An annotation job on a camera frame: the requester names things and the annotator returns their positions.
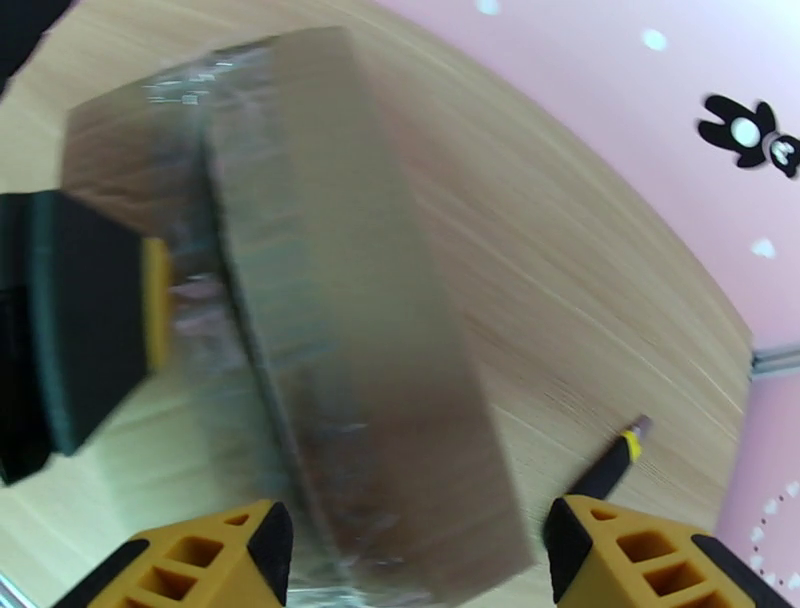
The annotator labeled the brown cardboard express box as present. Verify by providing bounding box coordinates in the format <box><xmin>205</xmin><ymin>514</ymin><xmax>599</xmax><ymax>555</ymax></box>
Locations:
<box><xmin>59</xmin><ymin>24</ymin><xmax>539</xmax><ymax>608</ymax></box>

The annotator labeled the aluminium corner post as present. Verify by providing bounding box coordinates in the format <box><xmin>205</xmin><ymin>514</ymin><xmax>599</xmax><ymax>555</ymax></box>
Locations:
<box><xmin>748</xmin><ymin>345</ymin><xmax>800</xmax><ymax>384</ymax></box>

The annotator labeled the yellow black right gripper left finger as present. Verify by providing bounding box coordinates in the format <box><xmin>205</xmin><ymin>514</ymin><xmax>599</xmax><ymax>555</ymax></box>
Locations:
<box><xmin>62</xmin><ymin>498</ymin><xmax>295</xmax><ymax>608</ymax></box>

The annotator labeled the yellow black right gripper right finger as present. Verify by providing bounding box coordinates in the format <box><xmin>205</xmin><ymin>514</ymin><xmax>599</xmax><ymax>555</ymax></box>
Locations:
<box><xmin>542</xmin><ymin>493</ymin><xmax>800</xmax><ymax>608</ymax></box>

